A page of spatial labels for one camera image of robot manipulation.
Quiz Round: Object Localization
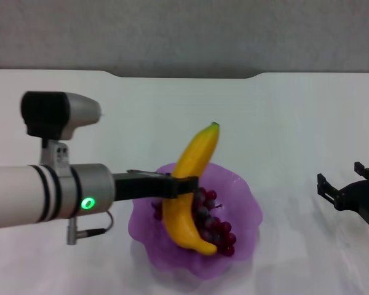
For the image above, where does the dark red grape bunch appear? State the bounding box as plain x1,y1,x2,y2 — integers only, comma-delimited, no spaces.
153,186,237,257

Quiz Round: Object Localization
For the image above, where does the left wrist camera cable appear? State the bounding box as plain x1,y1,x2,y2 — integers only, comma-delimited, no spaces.
66,210,114,246

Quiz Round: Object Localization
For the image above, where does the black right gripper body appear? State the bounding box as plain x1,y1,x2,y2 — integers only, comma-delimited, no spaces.
336,176,369,230

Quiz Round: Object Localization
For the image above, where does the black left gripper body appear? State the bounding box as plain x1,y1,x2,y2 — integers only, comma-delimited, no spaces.
112,170,175,202

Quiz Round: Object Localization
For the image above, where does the yellow banana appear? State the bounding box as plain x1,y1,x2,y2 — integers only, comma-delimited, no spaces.
161,122,221,256

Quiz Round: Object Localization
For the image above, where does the purple translucent plastic bowl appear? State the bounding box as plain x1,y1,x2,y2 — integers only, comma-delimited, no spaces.
128,162,264,280

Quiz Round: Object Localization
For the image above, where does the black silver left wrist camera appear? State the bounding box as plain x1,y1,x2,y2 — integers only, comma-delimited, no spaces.
20,91,102,173

